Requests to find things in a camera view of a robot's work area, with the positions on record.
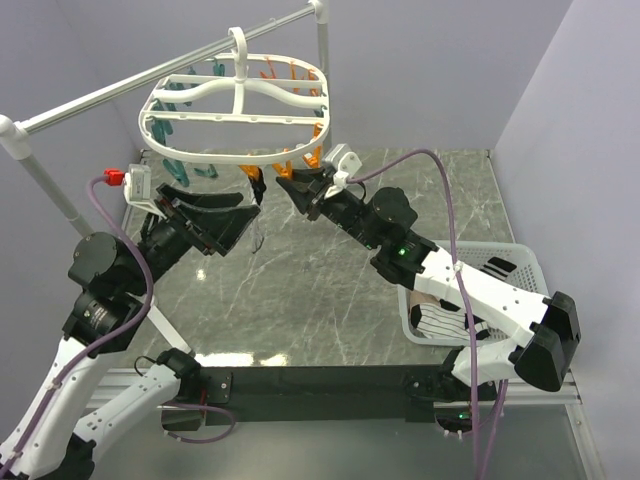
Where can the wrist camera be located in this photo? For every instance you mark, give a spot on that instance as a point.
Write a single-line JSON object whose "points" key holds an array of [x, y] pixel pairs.
{"points": [[136, 183], [344, 161]]}

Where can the teal clothespin left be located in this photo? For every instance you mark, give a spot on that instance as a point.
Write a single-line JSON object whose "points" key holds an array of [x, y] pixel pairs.
{"points": [[161, 129]]}

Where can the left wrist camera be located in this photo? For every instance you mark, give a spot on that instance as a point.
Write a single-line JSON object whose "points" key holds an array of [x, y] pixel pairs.
{"points": [[136, 183]]}

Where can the white round clip hanger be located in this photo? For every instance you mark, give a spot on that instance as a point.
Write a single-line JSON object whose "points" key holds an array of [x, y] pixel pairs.
{"points": [[298, 98]]}

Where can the black and white striped sock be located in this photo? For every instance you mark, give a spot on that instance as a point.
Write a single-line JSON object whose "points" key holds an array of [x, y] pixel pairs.
{"points": [[258, 188]]}

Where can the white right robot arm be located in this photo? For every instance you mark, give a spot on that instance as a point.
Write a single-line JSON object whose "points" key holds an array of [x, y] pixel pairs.
{"points": [[542, 332]]}

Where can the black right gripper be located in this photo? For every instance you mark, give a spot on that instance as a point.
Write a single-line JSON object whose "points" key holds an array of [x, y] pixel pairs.
{"points": [[304, 188]]}

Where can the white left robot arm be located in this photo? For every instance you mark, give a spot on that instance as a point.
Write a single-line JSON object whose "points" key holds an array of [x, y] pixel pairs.
{"points": [[56, 439]]}

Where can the white metal drying rack stand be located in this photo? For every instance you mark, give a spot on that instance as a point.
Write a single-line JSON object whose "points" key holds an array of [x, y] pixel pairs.
{"points": [[15, 134]]}

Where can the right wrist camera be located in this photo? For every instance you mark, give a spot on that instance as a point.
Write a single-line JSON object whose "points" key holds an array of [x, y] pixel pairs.
{"points": [[344, 161]]}

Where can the white plastic laundry basket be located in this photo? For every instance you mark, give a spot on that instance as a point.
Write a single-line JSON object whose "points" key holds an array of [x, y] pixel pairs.
{"points": [[527, 276]]}

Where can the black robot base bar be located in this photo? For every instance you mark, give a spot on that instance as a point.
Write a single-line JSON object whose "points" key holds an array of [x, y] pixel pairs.
{"points": [[319, 393]]}

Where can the orange clothespin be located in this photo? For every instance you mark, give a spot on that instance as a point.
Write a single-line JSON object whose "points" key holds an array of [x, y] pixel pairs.
{"points": [[271, 71], [312, 161], [252, 171], [284, 170]]}

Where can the teal clothespin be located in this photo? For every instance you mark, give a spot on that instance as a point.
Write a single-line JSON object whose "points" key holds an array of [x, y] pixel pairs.
{"points": [[161, 129], [177, 170]]}

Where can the teal clothespin front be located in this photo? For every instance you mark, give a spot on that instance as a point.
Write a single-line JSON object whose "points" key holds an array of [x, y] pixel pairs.
{"points": [[177, 170]]}

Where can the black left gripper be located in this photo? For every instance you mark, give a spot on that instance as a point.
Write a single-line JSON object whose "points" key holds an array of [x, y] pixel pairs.
{"points": [[220, 228]]}

